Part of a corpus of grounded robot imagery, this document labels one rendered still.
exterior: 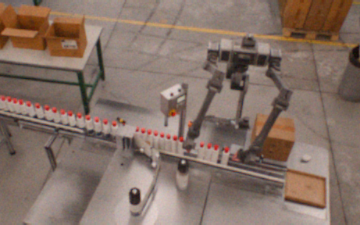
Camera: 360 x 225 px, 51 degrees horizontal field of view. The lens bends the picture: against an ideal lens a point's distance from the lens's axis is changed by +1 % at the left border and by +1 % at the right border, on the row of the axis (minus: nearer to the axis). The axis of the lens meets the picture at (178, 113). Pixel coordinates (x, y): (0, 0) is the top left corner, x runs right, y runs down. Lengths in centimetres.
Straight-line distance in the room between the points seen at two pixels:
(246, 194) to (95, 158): 123
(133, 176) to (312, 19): 402
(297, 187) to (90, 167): 163
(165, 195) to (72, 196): 70
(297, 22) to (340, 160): 237
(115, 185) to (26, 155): 169
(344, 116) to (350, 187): 105
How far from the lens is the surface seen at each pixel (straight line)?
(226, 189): 298
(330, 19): 613
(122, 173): 297
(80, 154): 319
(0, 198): 417
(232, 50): 308
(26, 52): 439
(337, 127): 492
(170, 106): 269
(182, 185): 283
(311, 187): 318
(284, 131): 307
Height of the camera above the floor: 332
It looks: 46 degrees down
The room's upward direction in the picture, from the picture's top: 3 degrees clockwise
